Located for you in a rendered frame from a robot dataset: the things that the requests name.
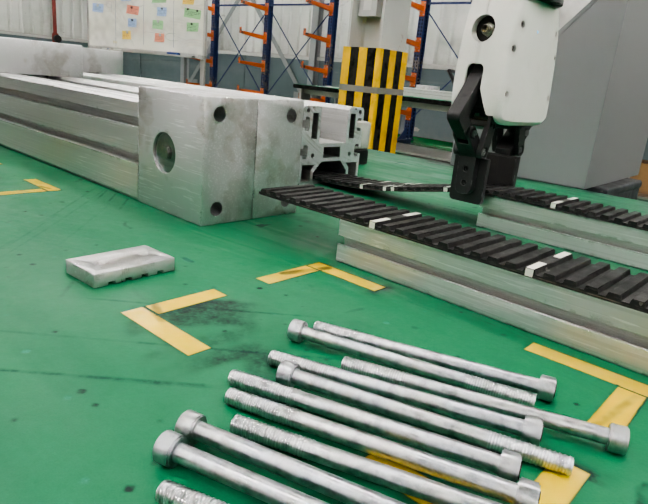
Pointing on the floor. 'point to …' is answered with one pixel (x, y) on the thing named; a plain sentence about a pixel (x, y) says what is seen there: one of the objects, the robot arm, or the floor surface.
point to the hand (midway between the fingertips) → (484, 179)
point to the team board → (150, 27)
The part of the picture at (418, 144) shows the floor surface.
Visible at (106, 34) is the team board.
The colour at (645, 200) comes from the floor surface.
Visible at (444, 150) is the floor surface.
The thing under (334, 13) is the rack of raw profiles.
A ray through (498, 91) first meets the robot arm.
